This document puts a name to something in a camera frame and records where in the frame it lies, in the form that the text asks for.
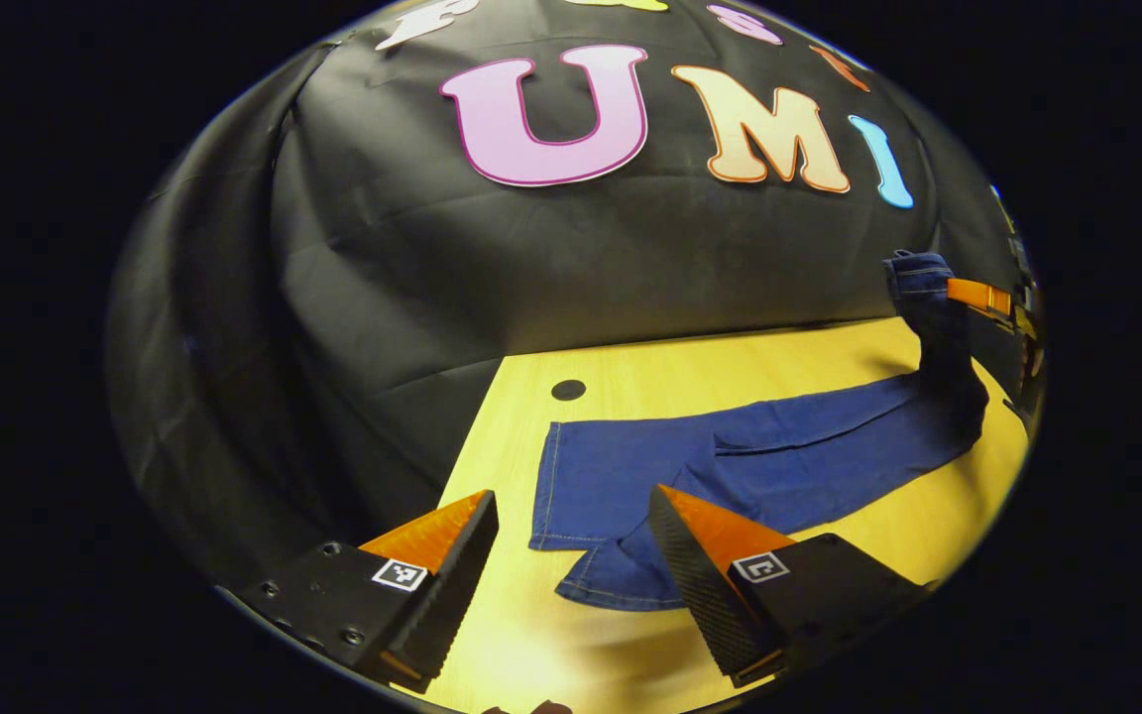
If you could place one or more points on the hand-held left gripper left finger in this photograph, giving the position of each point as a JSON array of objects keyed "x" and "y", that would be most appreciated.
[{"x": 452, "y": 585}]

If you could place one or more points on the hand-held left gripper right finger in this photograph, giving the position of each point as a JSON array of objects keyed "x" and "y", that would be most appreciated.
[{"x": 695, "y": 585}]

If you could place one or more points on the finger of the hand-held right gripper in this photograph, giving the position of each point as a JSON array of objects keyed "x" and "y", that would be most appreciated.
[{"x": 977, "y": 296}]

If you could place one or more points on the blue denim jeans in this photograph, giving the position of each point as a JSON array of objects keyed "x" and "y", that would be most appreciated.
[{"x": 779, "y": 446}]

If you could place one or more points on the black backdrop cloth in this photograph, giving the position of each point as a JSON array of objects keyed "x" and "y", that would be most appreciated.
[{"x": 531, "y": 278}]

